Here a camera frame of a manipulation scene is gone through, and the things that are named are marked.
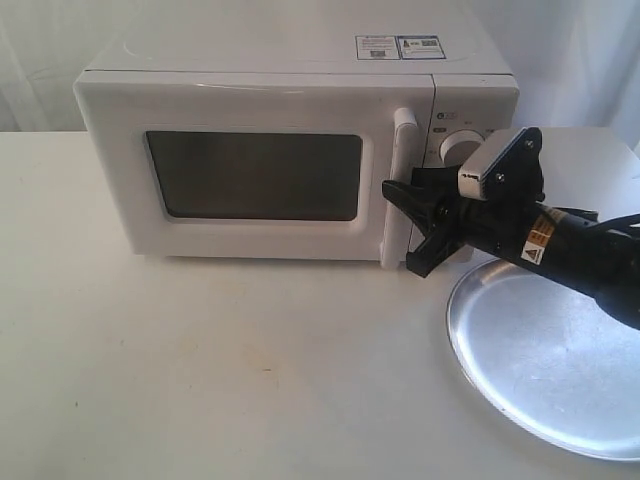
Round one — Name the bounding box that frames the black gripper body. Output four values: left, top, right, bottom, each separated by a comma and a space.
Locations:
412, 167, 541, 258

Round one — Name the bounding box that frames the white microwave door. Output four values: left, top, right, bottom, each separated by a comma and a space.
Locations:
74, 71, 435, 269

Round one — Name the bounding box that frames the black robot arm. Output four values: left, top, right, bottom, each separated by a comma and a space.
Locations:
382, 167, 639, 328

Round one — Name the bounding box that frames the white upper microwave knob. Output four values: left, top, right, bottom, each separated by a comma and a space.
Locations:
439, 130, 485, 166

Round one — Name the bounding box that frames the white microwave oven body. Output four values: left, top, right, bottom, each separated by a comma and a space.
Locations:
82, 19, 521, 264

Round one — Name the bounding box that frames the round silver metal tray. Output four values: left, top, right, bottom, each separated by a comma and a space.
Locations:
446, 260, 639, 461

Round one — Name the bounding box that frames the blue white warning sticker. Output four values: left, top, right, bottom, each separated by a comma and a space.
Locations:
355, 35, 446, 60

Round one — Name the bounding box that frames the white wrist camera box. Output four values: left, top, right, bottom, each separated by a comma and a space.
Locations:
458, 127, 544, 203

